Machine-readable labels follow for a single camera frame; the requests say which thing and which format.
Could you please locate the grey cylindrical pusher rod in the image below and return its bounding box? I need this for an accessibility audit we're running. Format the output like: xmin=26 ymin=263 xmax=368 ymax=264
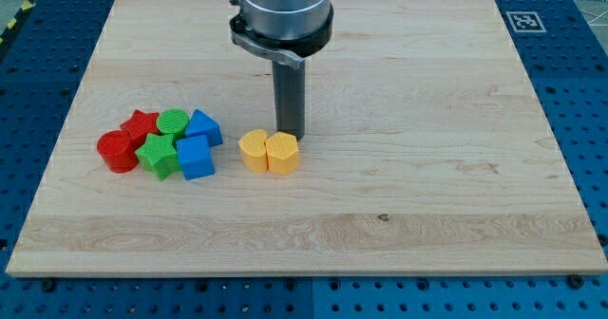
xmin=272 ymin=62 xmax=306 ymax=141

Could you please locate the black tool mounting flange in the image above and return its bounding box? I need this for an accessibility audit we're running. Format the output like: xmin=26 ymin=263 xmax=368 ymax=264
xmin=229 ymin=7 xmax=333 ymax=69

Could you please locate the yellow heart block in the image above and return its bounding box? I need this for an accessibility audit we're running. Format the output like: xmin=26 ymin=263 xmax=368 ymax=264
xmin=238 ymin=129 xmax=268 ymax=173

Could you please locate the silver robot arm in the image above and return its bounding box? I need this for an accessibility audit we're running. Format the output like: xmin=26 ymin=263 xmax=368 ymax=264
xmin=229 ymin=0 xmax=333 ymax=140

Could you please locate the yellow hexagon block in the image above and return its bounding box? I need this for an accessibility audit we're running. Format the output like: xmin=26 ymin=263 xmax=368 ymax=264
xmin=265 ymin=132 xmax=299 ymax=176

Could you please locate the blue triangle block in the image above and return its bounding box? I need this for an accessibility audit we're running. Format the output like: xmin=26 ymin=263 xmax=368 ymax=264
xmin=185 ymin=109 xmax=223 ymax=146

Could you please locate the blue cube block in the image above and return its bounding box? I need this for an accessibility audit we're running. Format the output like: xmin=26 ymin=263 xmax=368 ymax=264
xmin=176 ymin=135 xmax=215 ymax=180

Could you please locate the green cylinder block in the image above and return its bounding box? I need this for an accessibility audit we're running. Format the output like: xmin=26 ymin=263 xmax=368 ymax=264
xmin=156 ymin=108 xmax=190 ymax=140

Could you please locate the green star block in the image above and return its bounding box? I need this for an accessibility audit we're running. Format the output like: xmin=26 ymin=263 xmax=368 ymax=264
xmin=135 ymin=134 xmax=181 ymax=180

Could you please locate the red star block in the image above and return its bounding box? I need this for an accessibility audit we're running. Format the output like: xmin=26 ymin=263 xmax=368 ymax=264
xmin=120 ymin=109 xmax=160 ymax=148

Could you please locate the red cylinder block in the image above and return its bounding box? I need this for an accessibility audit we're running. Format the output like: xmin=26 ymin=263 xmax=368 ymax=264
xmin=96 ymin=130 xmax=139 ymax=174

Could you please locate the white fiducial marker tag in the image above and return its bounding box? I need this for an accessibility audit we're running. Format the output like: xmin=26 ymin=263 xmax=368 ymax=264
xmin=505 ymin=11 xmax=546 ymax=33

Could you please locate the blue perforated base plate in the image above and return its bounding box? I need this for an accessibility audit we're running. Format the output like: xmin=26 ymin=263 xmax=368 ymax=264
xmin=1 ymin=0 xmax=607 ymax=318

